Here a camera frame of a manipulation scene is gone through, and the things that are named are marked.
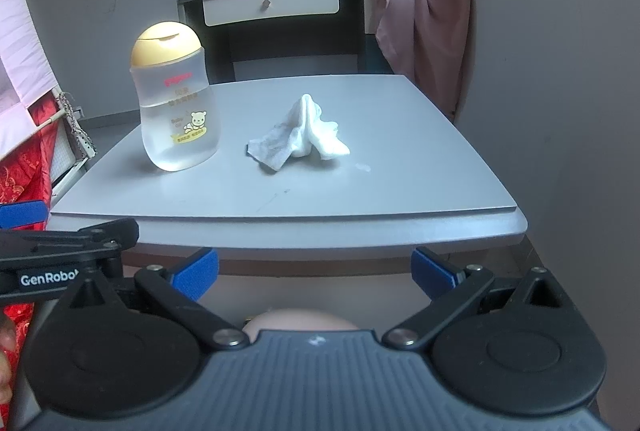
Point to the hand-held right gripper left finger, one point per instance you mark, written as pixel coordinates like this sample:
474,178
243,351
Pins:
195,272

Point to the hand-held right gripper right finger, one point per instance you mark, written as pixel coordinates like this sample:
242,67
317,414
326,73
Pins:
434,273

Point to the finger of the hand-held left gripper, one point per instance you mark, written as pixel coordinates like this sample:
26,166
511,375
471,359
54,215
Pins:
22,214
90,236

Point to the clear bottle with yellow cap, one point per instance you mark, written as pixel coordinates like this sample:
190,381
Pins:
175,131

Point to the white tissue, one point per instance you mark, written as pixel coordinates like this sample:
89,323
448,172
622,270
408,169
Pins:
305,126

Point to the red patterned cloth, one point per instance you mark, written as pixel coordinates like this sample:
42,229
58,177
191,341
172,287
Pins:
20,171

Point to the person's leg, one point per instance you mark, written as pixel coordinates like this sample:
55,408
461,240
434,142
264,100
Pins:
300,321

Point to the teal cabinet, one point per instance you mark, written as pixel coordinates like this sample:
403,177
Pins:
380,56

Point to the grey desk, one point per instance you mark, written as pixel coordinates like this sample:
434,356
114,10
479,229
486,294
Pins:
190,8

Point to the pink curtain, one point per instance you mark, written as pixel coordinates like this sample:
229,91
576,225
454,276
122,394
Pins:
430,11

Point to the white desk drawer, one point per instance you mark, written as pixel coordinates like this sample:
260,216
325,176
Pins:
300,3

